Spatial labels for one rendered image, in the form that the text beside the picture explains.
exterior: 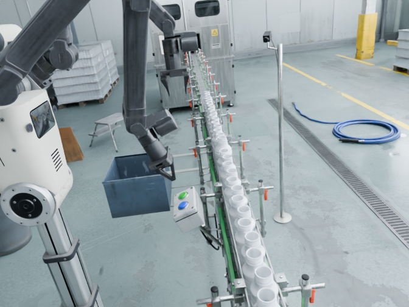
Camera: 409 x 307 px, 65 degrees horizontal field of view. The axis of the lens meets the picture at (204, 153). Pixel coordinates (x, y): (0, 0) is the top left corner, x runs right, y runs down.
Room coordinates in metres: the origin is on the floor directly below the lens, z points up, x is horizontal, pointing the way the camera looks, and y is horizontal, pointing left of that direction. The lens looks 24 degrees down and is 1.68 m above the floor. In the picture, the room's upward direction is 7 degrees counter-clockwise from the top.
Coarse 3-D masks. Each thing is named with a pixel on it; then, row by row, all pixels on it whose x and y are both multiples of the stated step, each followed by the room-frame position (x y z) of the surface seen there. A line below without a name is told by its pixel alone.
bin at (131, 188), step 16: (112, 160) 1.70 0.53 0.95; (128, 160) 1.75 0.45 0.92; (144, 160) 1.75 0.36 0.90; (112, 176) 1.61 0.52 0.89; (128, 176) 1.75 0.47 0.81; (144, 176) 1.75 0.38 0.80; (160, 176) 1.44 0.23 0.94; (112, 192) 1.44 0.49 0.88; (128, 192) 1.44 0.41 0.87; (144, 192) 1.45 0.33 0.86; (160, 192) 1.45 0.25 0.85; (112, 208) 1.44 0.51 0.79; (128, 208) 1.44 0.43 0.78; (144, 208) 1.45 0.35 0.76; (160, 208) 1.45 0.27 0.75
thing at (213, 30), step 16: (160, 0) 5.67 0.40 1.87; (176, 0) 5.68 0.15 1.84; (192, 0) 5.68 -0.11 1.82; (208, 0) 5.68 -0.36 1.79; (224, 0) 5.69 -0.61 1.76; (176, 16) 5.67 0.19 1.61; (192, 16) 5.68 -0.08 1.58; (208, 16) 5.68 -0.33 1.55; (224, 16) 5.69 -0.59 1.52; (160, 32) 5.67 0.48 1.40; (208, 32) 5.68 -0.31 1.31; (224, 32) 5.69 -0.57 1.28; (208, 48) 5.68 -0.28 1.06; (224, 48) 5.69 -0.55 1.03; (160, 64) 5.69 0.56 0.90; (208, 64) 5.68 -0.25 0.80; (224, 64) 5.69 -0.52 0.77; (160, 80) 5.67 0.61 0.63; (176, 80) 5.67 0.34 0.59; (224, 80) 5.69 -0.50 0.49; (176, 96) 5.67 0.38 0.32
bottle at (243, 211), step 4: (240, 208) 0.76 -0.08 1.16; (244, 208) 0.76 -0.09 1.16; (248, 208) 0.76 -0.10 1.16; (240, 212) 0.74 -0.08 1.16; (244, 212) 0.77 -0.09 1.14; (248, 212) 0.74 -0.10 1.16; (240, 216) 0.74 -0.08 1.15; (244, 216) 0.73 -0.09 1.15; (248, 216) 0.74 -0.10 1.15; (236, 220) 0.75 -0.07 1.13; (252, 220) 0.74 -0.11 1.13; (236, 224) 0.74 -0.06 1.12; (236, 228) 0.73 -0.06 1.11; (236, 232) 0.74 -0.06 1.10
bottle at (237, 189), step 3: (234, 186) 0.88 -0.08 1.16; (237, 186) 0.88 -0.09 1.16; (240, 186) 0.88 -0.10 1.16; (231, 189) 0.87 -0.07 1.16; (234, 189) 0.88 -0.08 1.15; (237, 189) 0.88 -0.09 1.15; (240, 189) 0.85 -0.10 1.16; (231, 192) 0.86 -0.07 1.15; (234, 192) 0.85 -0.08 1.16; (237, 192) 0.85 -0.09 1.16; (240, 192) 0.85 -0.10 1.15; (243, 192) 0.87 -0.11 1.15; (234, 195) 0.85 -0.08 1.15; (243, 198) 0.86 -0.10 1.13; (246, 198) 0.87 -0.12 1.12; (228, 201) 0.87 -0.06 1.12; (246, 201) 0.85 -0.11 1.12; (246, 204) 0.85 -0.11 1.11
